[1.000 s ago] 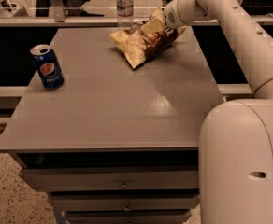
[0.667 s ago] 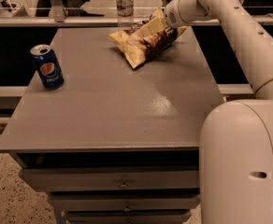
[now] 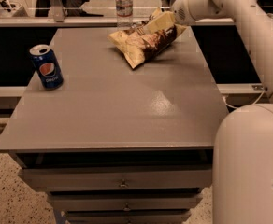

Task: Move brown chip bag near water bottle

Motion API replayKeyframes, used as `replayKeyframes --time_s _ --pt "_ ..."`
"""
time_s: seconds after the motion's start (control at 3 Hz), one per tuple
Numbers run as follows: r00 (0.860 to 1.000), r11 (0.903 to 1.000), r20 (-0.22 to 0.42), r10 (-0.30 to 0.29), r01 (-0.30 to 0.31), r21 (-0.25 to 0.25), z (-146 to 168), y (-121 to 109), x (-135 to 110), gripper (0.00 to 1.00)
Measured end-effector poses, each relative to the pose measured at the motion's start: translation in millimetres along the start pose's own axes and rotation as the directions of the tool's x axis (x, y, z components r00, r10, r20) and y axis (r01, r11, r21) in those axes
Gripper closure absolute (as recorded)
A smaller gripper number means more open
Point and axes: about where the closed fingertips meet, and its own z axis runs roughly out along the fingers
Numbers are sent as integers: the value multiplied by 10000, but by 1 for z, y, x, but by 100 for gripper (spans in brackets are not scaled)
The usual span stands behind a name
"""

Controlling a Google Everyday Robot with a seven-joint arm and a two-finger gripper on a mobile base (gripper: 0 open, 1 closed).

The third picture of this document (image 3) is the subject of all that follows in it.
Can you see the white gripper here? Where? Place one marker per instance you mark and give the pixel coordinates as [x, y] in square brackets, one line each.
[180, 10]

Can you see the brown sea salt chip bag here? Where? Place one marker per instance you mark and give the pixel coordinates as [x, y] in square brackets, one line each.
[137, 47]

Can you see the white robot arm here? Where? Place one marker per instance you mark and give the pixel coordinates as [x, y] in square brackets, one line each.
[242, 179]

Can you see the clear plastic water bottle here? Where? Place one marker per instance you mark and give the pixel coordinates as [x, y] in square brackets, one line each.
[124, 13]

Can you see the blue pepsi can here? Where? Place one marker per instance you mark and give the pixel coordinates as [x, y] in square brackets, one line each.
[47, 67]

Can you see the grey drawer cabinet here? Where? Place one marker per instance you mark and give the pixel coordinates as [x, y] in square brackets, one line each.
[106, 114]

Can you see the top grey drawer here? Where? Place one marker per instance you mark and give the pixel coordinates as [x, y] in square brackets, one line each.
[117, 178]

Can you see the grey drawer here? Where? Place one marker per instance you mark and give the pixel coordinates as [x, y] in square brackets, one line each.
[125, 202]
[117, 178]
[131, 217]

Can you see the middle grey drawer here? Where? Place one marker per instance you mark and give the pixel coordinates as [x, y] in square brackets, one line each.
[125, 202]

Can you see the bottom grey drawer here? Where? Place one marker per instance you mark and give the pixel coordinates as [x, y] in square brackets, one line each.
[131, 217]

